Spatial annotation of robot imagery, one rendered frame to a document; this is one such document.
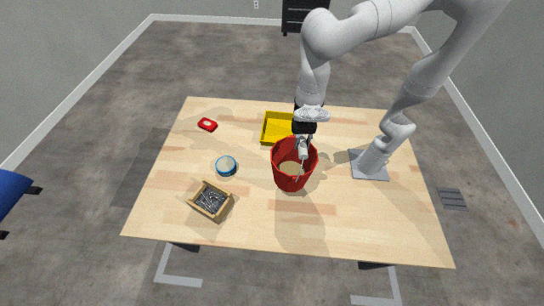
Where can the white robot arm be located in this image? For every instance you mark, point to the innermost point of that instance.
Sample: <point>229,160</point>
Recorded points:
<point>323,37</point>

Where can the round tin with blue rim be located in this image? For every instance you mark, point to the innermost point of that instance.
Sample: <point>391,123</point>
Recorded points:
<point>225,166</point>

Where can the yellow shallow tray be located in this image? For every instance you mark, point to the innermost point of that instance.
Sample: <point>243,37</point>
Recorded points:
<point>276,125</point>

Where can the wooden crate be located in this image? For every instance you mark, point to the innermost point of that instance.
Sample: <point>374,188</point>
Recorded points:
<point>212,200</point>

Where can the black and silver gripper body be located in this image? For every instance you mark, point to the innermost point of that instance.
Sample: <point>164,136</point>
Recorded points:
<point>308,111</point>

